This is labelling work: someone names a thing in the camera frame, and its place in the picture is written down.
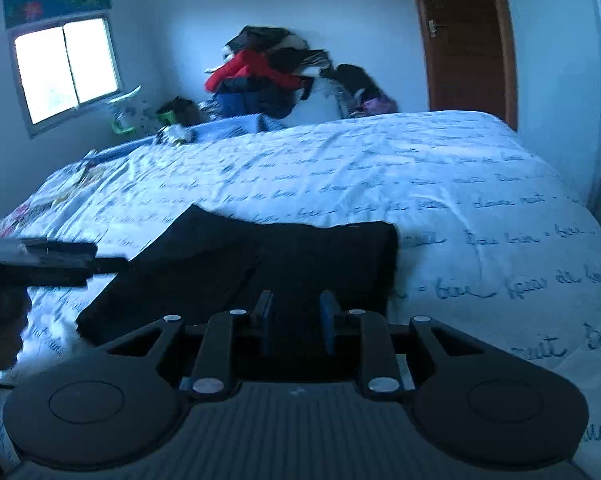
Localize black pants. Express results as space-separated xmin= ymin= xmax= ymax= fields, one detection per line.
xmin=77 ymin=206 xmax=398 ymax=346

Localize floral patterned quilt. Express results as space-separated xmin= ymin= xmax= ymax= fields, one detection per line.
xmin=0 ymin=150 xmax=126 ymax=238

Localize white bedsheet with blue script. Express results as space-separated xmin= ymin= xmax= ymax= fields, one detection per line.
xmin=20 ymin=112 xmax=601 ymax=479

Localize green plastic chair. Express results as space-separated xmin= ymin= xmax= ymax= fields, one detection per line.
xmin=112 ymin=105 xmax=176 ymax=136

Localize floral cushion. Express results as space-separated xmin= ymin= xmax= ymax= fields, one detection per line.
xmin=106 ymin=84 xmax=150 ymax=130

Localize light blue blanket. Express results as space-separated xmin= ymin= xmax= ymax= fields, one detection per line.
xmin=81 ymin=114 xmax=286 ymax=165

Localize crumpled white cloth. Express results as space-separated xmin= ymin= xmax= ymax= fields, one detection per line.
xmin=156 ymin=124 xmax=195 ymax=145

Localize purple bag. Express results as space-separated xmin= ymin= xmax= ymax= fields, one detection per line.
xmin=362 ymin=96 xmax=399 ymax=116

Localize white pillow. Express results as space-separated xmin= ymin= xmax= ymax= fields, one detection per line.
xmin=282 ymin=78 xmax=343 ymax=127

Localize pile of clothes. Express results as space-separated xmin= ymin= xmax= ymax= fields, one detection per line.
xmin=204 ymin=25 xmax=390 ymax=119

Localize brown wooden door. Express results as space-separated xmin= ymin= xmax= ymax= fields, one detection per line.
xmin=416 ymin=0 xmax=518 ymax=129

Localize window with metal frame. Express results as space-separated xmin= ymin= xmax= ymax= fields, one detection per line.
xmin=9 ymin=11 xmax=125 ymax=138

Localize silver door handle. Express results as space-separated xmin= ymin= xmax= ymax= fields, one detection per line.
xmin=427 ymin=20 xmax=437 ymax=38

